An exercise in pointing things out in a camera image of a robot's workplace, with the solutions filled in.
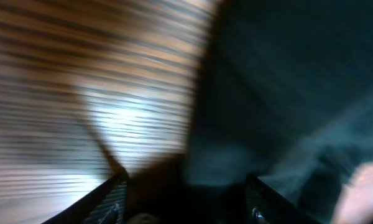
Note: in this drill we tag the black t-shirt with white logo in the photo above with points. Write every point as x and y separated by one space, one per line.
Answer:
286 96

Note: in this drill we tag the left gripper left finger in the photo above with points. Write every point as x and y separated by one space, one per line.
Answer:
106 204

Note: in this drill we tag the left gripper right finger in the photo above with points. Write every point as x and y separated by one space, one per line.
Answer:
266 206

